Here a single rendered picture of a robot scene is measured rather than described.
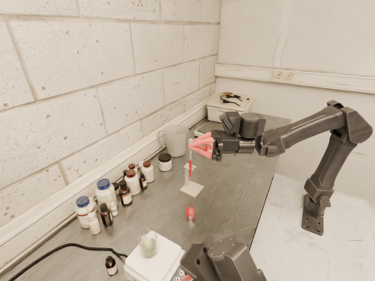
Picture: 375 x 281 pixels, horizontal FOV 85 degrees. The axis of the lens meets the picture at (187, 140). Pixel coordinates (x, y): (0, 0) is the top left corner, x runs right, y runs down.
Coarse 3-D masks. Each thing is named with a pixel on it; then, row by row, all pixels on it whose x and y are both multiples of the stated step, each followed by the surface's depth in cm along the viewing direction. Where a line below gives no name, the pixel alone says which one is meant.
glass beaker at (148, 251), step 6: (144, 228) 58; (150, 228) 58; (138, 234) 56; (144, 234) 58; (150, 234) 59; (156, 234) 56; (138, 240) 55; (156, 240) 54; (144, 246) 54; (150, 246) 55; (156, 246) 57; (144, 252) 56; (150, 252) 56; (156, 252) 58; (150, 258) 57
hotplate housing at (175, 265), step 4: (184, 252) 61; (180, 256) 60; (176, 260) 59; (176, 264) 58; (124, 268) 57; (128, 268) 57; (172, 268) 57; (176, 268) 57; (124, 272) 58; (128, 272) 56; (132, 272) 56; (168, 272) 56; (172, 272) 56; (128, 276) 58; (132, 276) 56; (136, 276) 55; (140, 276) 55; (168, 276) 55; (132, 280) 58; (136, 280) 56; (140, 280) 54; (144, 280) 54; (164, 280) 54; (168, 280) 54
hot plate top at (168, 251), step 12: (168, 240) 62; (132, 252) 59; (168, 252) 59; (180, 252) 60; (132, 264) 56; (144, 264) 56; (156, 264) 56; (168, 264) 56; (144, 276) 53; (156, 276) 53
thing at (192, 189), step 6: (186, 168) 90; (192, 168) 87; (186, 174) 91; (186, 180) 93; (186, 186) 94; (192, 186) 95; (198, 186) 95; (186, 192) 91; (192, 192) 91; (198, 192) 91
